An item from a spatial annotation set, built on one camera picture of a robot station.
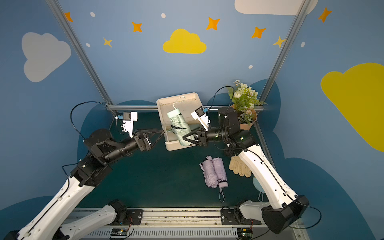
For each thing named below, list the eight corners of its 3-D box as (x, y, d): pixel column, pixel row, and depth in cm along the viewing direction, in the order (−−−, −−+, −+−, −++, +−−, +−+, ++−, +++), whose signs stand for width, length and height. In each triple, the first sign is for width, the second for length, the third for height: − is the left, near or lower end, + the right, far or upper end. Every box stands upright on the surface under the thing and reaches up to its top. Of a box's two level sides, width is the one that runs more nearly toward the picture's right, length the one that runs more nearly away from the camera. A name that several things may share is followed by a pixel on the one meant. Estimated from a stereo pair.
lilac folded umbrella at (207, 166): (205, 189, 84) (205, 187, 81) (199, 159, 96) (199, 156, 93) (218, 187, 85) (219, 185, 82) (210, 157, 97) (211, 155, 94)
